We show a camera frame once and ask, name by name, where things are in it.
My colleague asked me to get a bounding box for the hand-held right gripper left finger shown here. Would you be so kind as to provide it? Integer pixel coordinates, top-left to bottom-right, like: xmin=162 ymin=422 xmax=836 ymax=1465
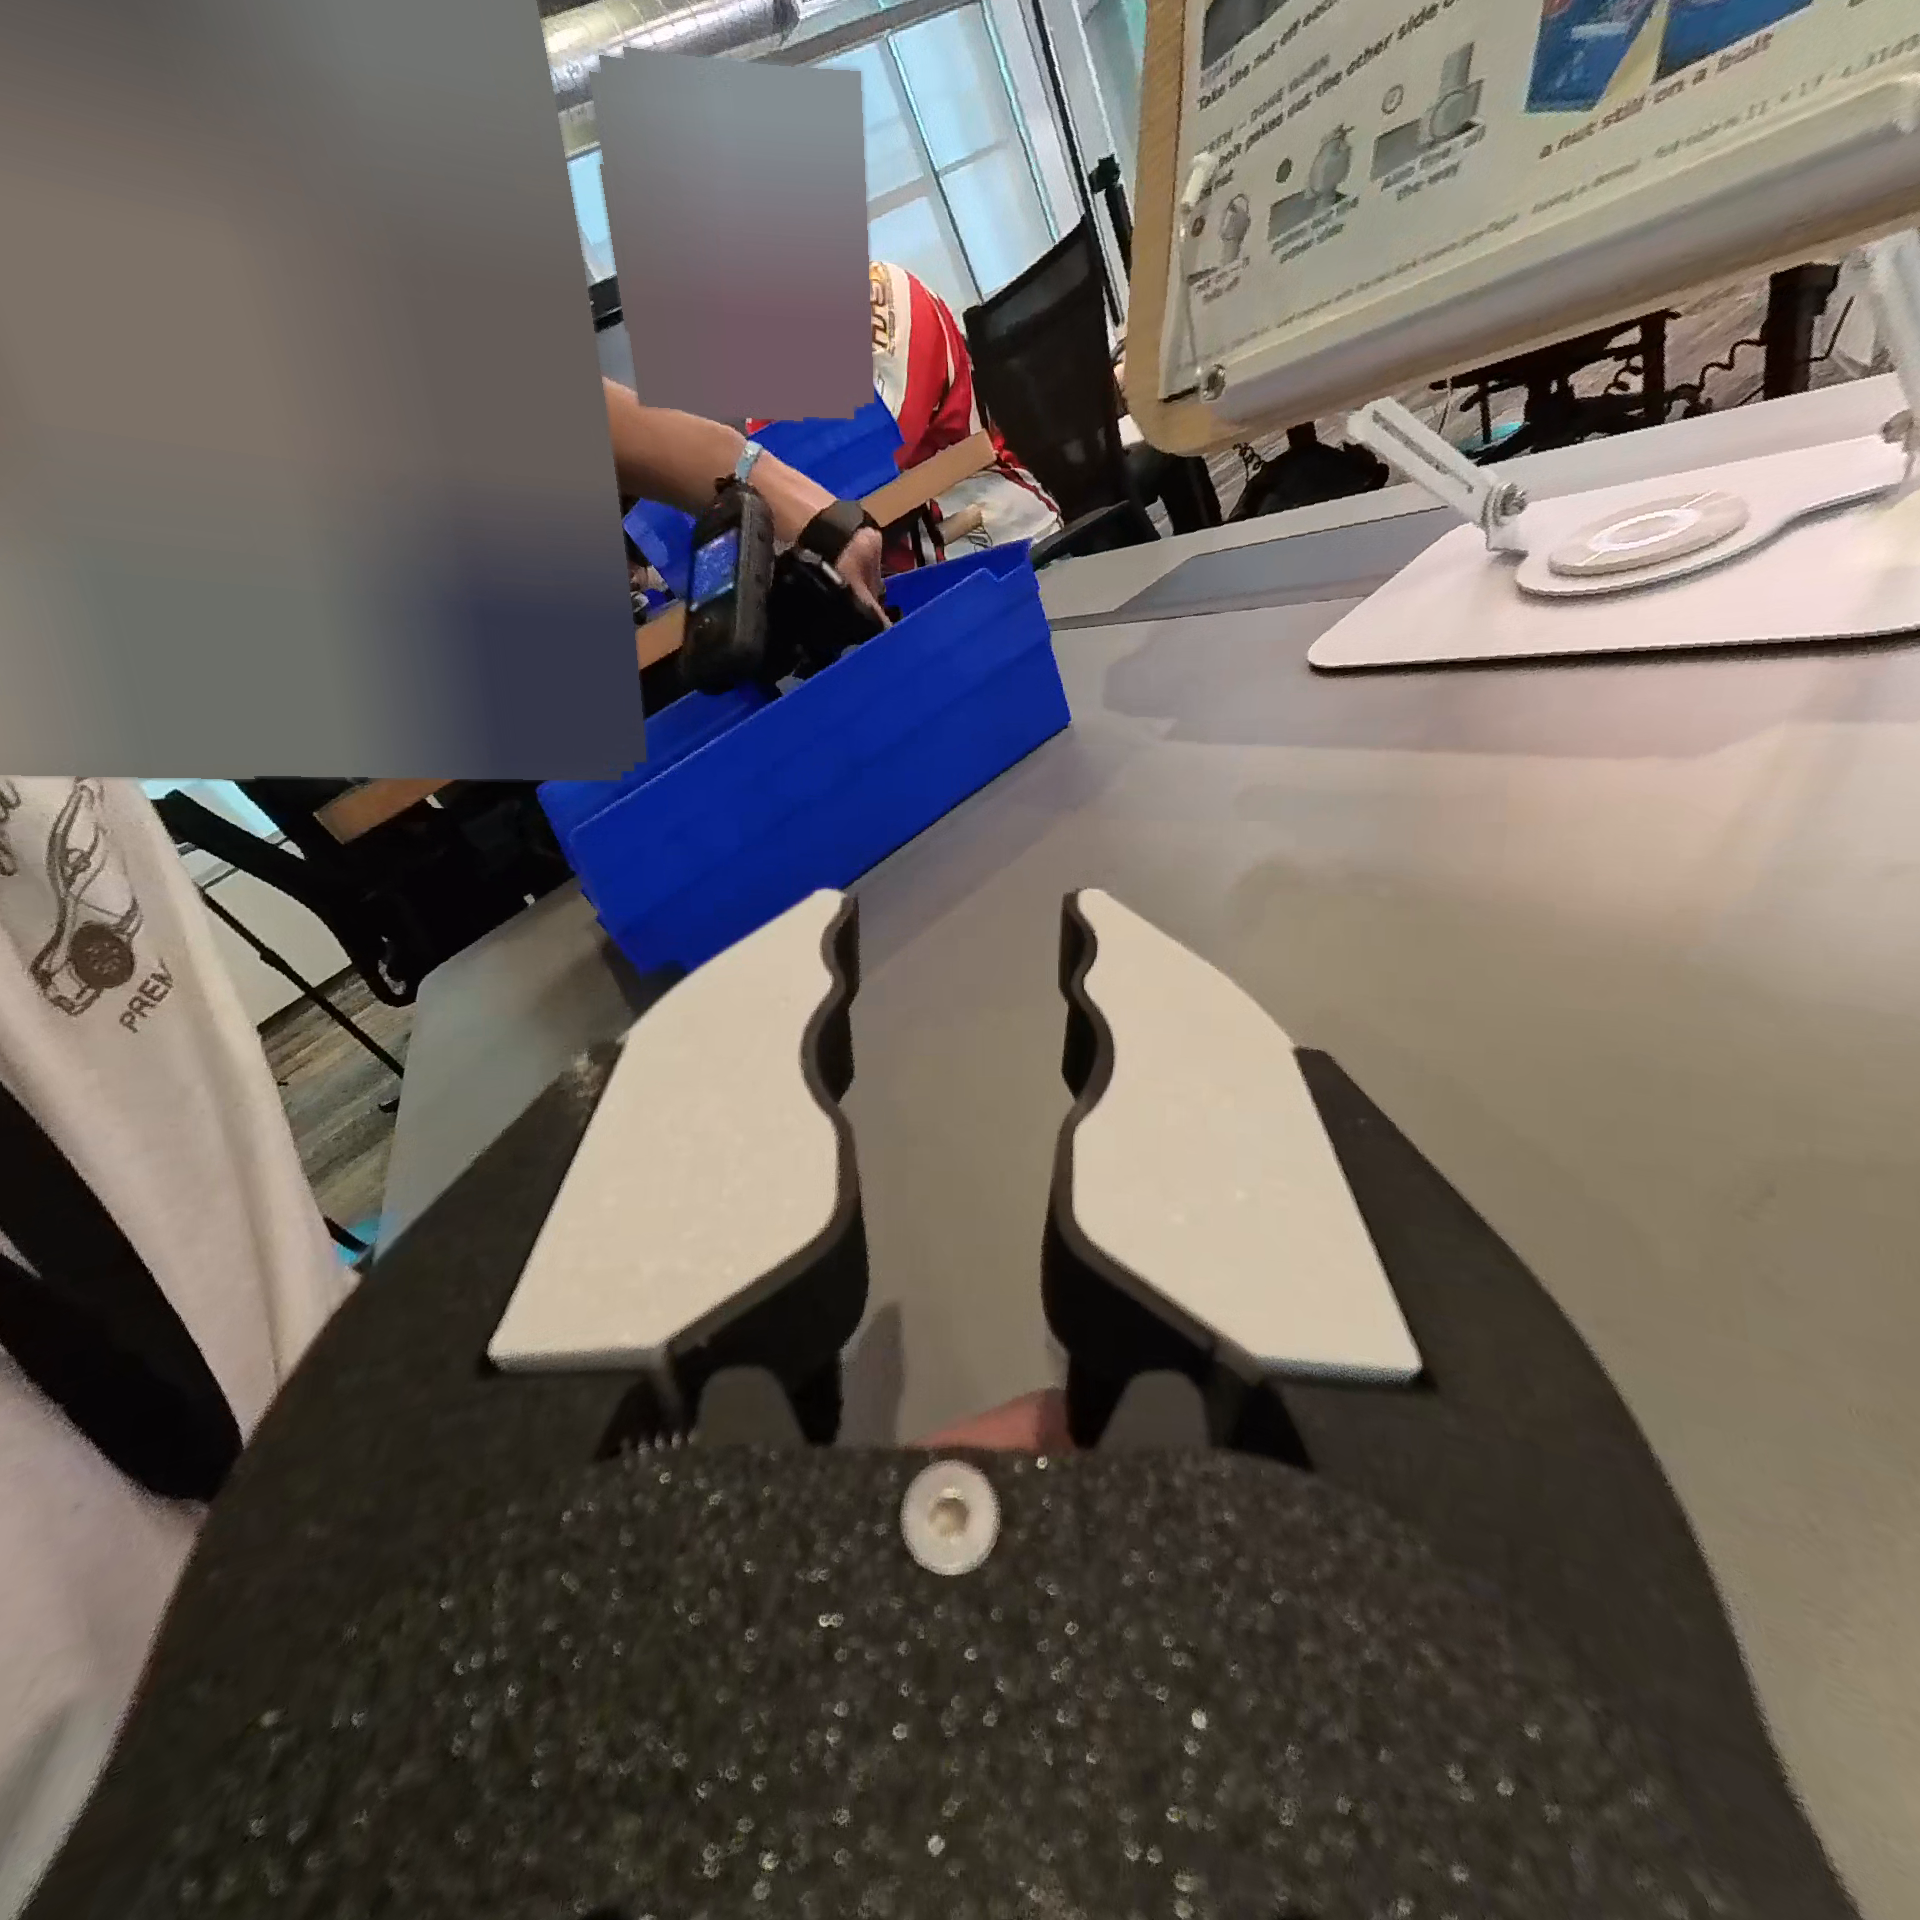
xmin=485 ymin=888 xmax=873 ymax=1450

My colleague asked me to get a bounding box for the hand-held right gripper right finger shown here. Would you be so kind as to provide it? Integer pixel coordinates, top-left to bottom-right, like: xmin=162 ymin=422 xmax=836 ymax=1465
xmin=1044 ymin=888 xmax=1426 ymax=1450

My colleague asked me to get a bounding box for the blue plastic bin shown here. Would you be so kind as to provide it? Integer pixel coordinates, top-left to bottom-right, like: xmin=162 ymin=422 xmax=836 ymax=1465
xmin=621 ymin=404 xmax=911 ymax=564
xmin=537 ymin=540 xmax=1074 ymax=981

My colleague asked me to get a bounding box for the person's left hand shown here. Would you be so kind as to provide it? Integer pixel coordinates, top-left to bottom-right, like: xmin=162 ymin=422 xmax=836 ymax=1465
xmin=762 ymin=461 xmax=889 ymax=601

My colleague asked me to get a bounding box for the wooden desk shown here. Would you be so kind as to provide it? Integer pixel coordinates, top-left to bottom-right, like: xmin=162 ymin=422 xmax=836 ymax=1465
xmin=637 ymin=435 xmax=999 ymax=677

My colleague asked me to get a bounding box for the black office chair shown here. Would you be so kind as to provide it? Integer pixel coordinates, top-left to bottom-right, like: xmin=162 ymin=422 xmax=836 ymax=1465
xmin=963 ymin=217 xmax=1156 ymax=548

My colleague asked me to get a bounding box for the person in white shirt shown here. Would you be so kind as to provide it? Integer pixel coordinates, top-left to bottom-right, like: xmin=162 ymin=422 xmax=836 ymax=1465
xmin=0 ymin=778 xmax=361 ymax=1802

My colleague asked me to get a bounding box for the wooden document stand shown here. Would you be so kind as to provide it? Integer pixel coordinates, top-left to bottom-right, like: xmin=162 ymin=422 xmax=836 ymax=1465
xmin=1124 ymin=0 xmax=1920 ymax=674

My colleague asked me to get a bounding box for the silver ventilation duct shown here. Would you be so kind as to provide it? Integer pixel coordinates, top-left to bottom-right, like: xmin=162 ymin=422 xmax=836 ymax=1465
xmin=545 ymin=0 xmax=805 ymax=96

